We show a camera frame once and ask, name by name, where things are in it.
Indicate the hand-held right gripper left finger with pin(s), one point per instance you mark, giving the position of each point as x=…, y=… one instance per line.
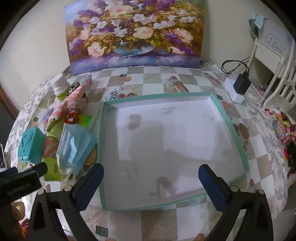
x=90, y=183

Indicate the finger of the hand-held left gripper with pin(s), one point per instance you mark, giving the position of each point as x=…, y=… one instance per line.
x=34, y=169

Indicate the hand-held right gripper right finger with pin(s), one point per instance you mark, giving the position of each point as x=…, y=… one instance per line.
x=212, y=185

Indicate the blue face mask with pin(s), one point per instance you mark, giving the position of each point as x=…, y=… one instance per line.
x=74, y=143

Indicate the white tray with teal rim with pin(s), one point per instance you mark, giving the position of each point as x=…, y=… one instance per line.
x=166, y=143

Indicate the red yarn toy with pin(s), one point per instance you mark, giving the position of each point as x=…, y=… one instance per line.
x=72, y=117

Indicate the pink floral cloth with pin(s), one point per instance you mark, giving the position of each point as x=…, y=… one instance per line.
x=74, y=102

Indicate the leopard print scrunchie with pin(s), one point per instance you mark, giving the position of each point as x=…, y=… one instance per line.
x=74, y=87

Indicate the light green tissue packet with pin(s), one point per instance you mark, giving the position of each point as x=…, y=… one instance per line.
x=51, y=170

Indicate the beige tape roll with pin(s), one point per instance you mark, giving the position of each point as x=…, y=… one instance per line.
x=17, y=209

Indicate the teal heart-embossed container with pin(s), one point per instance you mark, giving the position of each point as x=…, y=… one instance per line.
x=31, y=144

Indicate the yellow round sponge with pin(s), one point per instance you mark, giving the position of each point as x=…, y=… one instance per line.
x=91, y=158

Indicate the bright green packet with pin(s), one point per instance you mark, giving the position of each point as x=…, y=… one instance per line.
x=86, y=121

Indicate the white bottle with green label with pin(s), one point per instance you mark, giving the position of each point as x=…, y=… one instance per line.
x=60, y=91

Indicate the pile of colourful toys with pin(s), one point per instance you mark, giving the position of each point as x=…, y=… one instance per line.
x=281, y=129

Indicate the white power strip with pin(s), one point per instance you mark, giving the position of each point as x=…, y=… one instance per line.
x=238, y=98

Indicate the black power adapter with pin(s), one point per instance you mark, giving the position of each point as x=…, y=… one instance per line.
x=241, y=83

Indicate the checkered printed tablecloth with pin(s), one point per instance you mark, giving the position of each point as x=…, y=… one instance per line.
x=152, y=78

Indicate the white chair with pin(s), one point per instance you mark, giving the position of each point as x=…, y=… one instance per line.
x=266, y=49

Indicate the flower bouquet painting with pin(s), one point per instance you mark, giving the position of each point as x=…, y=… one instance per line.
x=134, y=34

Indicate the white printed bag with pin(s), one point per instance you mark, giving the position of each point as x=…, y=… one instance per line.
x=275, y=34

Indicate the teal cloth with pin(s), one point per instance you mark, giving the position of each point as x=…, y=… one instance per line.
x=256, y=20

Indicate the brown wooden door frame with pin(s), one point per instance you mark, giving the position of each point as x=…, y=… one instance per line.
x=9, y=102

